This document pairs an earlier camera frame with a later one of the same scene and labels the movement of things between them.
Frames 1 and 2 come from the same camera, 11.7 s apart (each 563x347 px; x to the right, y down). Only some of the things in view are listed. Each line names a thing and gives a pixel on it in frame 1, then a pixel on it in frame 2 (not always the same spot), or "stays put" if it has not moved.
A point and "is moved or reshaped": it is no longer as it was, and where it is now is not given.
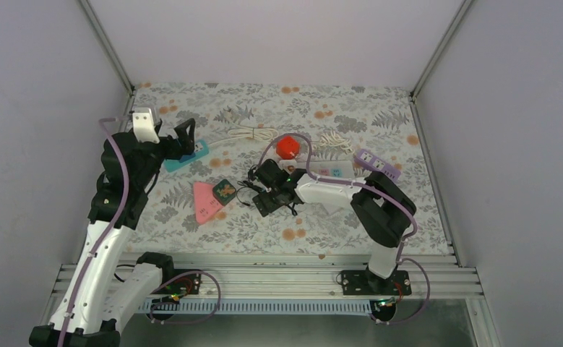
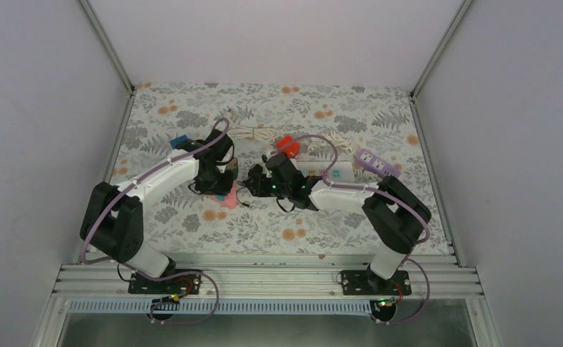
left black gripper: x=186 y=143 -> x=223 y=189
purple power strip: x=374 y=163 stays put
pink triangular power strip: x=207 y=204 -> x=230 y=199
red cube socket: x=286 y=144 stays put
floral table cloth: x=204 y=204 stays put
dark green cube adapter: x=224 y=191 is moved or reshaped
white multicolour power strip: x=329 y=169 stays put
